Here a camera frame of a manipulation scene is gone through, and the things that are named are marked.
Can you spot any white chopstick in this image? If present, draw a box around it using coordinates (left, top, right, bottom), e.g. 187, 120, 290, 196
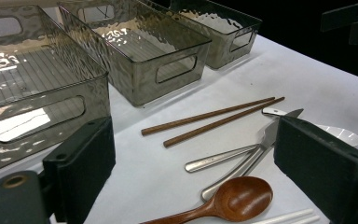
287, 215, 322, 224
251, 208, 315, 224

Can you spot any metal fork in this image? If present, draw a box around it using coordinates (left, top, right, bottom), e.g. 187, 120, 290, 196
185, 124, 278, 174

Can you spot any white ceramic spoon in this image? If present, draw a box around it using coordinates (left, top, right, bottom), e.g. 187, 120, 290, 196
261, 106, 358, 148

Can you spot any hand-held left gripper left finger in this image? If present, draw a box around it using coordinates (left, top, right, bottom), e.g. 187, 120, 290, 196
42, 116, 117, 224

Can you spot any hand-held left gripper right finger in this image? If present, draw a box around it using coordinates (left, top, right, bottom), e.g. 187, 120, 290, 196
273, 115, 358, 224

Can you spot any brown wooden spoon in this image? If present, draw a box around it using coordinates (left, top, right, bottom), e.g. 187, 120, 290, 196
139, 175, 274, 224

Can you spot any smoky transparent plastic bin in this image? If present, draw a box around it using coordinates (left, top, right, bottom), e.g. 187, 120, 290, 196
57, 0, 213, 107
0, 4, 111, 176
167, 0, 263, 70

